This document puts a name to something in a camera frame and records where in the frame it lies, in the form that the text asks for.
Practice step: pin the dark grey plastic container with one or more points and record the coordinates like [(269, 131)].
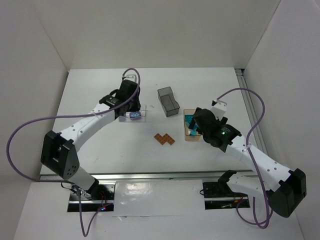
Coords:
[(168, 102)]

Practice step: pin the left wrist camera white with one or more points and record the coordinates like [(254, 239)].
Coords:
[(130, 77)]

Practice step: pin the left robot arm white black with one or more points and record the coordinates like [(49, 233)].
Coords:
[(60, 149)]

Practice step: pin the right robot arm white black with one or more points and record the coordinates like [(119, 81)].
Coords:
[(284, 188)]

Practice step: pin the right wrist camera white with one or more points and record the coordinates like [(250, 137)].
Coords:
[(218, 108)]

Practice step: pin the aluminium rail front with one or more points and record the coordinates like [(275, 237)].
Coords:
[(150, 175)]

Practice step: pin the amber plastic container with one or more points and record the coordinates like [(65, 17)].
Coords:
[(186, 136)]

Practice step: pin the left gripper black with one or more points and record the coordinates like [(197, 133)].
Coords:
[(135, 105)]

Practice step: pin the long teal lego brick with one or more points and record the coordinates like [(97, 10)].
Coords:
[(187, 119)]

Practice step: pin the aluminium rail right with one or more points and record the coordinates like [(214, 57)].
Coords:
[(248, 98)]

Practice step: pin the clear plastic container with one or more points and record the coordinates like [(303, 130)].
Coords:
[(143, 110)]

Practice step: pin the small teal lego brick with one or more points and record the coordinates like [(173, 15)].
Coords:
[(192, 132)]

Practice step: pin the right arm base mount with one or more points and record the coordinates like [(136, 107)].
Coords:
[(217, 199)]

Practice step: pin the purple lego brick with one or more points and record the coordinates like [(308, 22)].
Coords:
[(122, 118)]

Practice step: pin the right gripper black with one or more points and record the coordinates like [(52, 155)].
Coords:
[(194, 122)]

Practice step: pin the orange flat lego plate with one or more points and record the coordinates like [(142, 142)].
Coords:
[(162, 139)]

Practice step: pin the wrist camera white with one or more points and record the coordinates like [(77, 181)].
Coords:
[(218, 108), (130, 77)]

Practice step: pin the aluminium rail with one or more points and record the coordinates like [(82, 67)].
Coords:
[(248, 98), (150, 175)]

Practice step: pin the purple rounded printed lego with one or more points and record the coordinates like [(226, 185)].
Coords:
[(135, 115)]

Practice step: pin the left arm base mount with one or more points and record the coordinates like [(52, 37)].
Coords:
[(103, 199)]

